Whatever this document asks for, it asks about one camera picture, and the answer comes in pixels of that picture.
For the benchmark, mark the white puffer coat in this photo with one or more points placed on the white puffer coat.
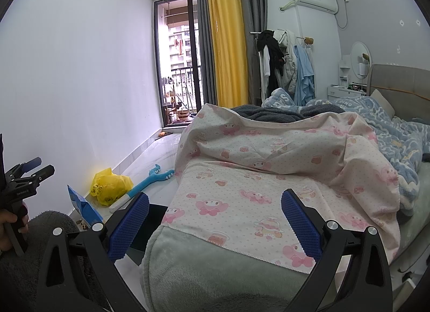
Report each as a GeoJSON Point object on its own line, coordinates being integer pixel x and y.
{"type": "Point", "coordinates": [289, 60]}

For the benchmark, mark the grey curtain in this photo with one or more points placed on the grey curtain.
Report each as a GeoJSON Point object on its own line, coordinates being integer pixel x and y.
{"type": "Point", "coordinates": [253, 3]}
{"type": "Point", "coordinates": [205, 46]}

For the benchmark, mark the yellow plastic bag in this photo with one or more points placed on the yellow plastic bag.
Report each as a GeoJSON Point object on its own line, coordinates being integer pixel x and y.
{"type": "Point", "coordinates": [111, 187]}

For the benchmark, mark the white desktop organizer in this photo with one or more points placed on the white desktop organizer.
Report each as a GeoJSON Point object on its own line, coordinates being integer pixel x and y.
{"type": "Point", "coordinates": [344, 71]}

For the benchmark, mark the blue patterned blanket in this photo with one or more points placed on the blue patterned blanket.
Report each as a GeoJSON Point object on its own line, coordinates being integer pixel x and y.
{"type": "Point", "coordinates": [396, 137]}

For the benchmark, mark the yellow curtain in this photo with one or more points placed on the yellow curtain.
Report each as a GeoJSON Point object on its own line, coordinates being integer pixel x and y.
{"type": "Point", "coordinates": [228, 46]}

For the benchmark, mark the pale green fleece blanket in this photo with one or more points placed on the pale green fleece blanket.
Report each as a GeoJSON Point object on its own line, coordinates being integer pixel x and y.
{"type": "Point", "coordinates": [208, 271]}

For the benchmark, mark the white dresser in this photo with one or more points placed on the white dresser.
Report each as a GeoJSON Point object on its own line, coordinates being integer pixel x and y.
{"type": "Point", "coordinates": [339, 92]}

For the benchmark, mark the wooden rack knob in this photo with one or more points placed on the wooden rack knob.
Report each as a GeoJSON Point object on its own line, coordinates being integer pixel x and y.
{"type": "Point", "coordinates": [309, 41]}

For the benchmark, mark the dark grey blanket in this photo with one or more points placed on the dark grey blanket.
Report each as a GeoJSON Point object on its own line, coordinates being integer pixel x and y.
{"type": "Point", "coordinates": [268, 113]}

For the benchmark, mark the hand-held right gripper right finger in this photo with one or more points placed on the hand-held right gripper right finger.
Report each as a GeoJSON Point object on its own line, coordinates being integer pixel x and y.
{"type": "Point", "coordinates": [300, 228]}

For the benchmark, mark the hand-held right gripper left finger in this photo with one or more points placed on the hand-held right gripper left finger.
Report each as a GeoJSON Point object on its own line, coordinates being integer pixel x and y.
{"type": "Point", "coordinates": [131, 228]}

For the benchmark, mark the grey hanging garment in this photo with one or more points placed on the grey hanging garment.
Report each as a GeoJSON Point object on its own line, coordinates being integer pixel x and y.
{"type": "Point", "coordinates": [258, 73]}

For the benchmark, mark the grey pillow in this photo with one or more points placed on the grey pillow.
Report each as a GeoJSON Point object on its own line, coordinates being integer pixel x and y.
{"type": "Point", "coordinates": [383, 102]}

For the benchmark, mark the white hanging shirt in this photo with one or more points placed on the white hanging shirt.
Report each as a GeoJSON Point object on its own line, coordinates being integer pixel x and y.
{"type": "Point", "coordinates": [266, 60]}

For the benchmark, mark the light blue hanging garment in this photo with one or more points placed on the light blue hanging garment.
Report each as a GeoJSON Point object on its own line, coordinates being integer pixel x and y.
{"type": "Point", "coordinates": [304, 77]}

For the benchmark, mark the dark teal trash bin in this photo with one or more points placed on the dark teal trash bin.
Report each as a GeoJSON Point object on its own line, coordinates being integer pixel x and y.
{"type": "Point", "coordinates": [156, 213]}

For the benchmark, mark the blue printed bag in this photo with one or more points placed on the blue printed bag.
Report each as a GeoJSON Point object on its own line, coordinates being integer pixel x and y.
{"type": "Point", "coordinates": [80, 208]}

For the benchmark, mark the round white mirror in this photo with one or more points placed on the round white mirror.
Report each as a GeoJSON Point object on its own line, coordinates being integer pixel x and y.
{"type": "Point", "coordinates": [357, 53]}

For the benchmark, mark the balcony glass door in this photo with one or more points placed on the balcony glass door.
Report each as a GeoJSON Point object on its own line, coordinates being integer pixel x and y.
{"type": "Point", "coordinates": [178, 63]}

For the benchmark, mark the grey bed headboard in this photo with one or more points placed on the grey bed headboard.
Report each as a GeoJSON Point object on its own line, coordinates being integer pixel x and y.
{"type": "Point", "coordinates": [403, 80]}

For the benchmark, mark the black hanging jacket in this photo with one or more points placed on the black hanging jacket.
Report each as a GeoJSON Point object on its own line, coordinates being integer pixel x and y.
{"type": "Point", "coordinates": [272, 53]}

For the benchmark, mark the person's left hand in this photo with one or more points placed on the person's left hand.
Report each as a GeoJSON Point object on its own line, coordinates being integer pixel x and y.
{"type": "Point", "coordinates": [6, 219]}

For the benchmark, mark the white wall pipe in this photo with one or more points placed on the white wall pipe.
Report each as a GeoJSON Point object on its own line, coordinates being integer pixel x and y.
{"type": "Point", "coordinates": [287, 6]}

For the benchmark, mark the wooden bucket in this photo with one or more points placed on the wooden bucket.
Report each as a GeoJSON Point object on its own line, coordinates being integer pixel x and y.
{"type": "Point", "coordinates": [183, 115]}

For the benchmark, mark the pink printed blanket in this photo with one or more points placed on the pink printed blanket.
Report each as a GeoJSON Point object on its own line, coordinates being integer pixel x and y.
{"type": "Point", "coordinates": [268, 164]}

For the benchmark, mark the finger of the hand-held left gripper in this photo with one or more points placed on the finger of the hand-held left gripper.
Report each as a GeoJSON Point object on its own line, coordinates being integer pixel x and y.
{"type": "Point", "coordinates": [42, 172]}
{"type": "Point", "coordinates": [32, 163]}

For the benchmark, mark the person's grey fleece robe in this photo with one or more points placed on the person's grey fleece robe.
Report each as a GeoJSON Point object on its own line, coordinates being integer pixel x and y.
{"type": "Point", "coordinates": [43, 238]}

